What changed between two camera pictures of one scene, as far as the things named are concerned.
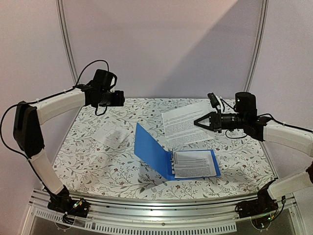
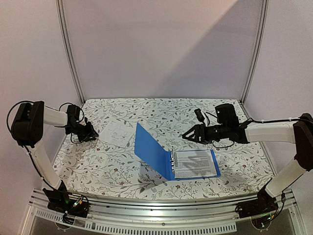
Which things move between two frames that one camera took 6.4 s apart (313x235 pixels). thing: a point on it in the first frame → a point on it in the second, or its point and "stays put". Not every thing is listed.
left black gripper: [120, 98] → [87, 130]
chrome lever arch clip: [173, 160] stays put
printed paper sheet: [179, 126] → [194, 163]
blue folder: [159, 158] stays put
